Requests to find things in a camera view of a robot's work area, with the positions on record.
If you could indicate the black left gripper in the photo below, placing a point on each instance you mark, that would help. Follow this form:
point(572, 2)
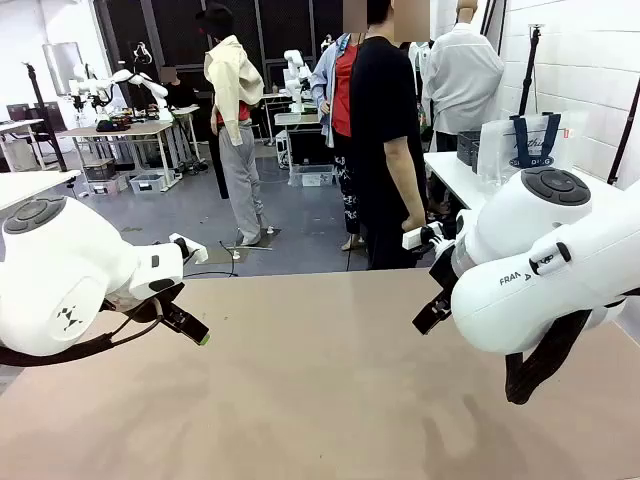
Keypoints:
point(147, 312)

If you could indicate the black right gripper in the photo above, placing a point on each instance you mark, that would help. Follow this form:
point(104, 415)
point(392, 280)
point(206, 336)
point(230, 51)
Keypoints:
point(442, 270)

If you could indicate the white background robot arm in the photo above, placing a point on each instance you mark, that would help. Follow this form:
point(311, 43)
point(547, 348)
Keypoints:
point(85, 90)
point(150, 85)
point(296, 90)

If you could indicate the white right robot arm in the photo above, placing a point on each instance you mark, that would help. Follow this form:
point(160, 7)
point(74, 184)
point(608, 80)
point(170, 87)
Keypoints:
point(525, 240)

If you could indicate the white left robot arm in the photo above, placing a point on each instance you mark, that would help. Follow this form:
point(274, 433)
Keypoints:
point(60, 280)

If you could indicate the person's right forearm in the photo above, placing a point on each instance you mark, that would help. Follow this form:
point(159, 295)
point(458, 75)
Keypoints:
point(405, 180)

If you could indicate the person's right hand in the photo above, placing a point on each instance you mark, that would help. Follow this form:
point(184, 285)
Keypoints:
point(416, 221)

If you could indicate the grey floor plate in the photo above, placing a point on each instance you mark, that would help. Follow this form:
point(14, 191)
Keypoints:
point(225, 256)

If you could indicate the white side table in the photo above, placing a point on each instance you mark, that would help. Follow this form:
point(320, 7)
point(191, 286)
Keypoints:
point(450, 175)

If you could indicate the clear plastic storage box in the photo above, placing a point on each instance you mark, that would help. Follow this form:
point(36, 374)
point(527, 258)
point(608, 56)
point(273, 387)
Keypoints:
point(311, 176)
point(147, 183)

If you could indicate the dark grey plastic basket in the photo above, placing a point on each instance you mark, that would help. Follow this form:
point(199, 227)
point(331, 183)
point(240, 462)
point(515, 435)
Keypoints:
point(466, 147)

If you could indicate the black plastic crate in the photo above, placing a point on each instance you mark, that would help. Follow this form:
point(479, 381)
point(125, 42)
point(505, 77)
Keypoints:
point(99, 170)

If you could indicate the person in black clothes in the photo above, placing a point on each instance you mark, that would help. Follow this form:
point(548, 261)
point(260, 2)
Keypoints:
point(380, 125)

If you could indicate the wooden top work table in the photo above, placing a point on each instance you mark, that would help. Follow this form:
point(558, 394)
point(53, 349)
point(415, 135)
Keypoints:
point(120, 131)

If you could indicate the seated person in black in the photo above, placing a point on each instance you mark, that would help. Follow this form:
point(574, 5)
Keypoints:
point(180, 95)

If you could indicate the mannequin in white shirt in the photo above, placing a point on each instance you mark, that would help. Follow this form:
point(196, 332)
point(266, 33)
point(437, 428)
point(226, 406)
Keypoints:
point(460, 85)

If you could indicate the small grey background table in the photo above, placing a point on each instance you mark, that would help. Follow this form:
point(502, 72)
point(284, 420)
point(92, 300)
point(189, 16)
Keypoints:
point(295, 119)

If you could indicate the black light stand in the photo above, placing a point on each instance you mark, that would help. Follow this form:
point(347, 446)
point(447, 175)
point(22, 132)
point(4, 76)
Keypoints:
point(47, 125)

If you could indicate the black office chair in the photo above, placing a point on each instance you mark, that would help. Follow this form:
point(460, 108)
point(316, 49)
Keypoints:
point(47, 112)

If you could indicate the mannequin beige hoodie grey pants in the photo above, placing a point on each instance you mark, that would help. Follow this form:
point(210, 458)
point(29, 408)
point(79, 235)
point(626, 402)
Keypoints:
point(235, 75)

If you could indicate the black slanted stand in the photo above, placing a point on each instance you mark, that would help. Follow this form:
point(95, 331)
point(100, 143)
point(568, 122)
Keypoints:
point(622, 145)

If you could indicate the grey framed board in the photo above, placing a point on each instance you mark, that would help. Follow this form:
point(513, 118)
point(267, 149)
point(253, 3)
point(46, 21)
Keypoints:
point(62, 67)

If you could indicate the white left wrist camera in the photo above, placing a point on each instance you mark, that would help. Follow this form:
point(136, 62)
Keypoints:
point(192, 250)

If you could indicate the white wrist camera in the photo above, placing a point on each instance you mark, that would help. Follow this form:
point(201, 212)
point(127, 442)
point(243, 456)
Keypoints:
point(192, 250)
point(414, 239)

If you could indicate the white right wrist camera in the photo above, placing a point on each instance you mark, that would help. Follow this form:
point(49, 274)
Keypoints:
point(414, 239)

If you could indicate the white table with post leg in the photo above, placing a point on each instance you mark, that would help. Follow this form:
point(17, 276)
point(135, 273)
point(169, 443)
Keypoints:
point(30, 185)

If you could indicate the black camera tripod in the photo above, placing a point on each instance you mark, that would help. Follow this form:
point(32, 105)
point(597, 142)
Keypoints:
point(530, 75)

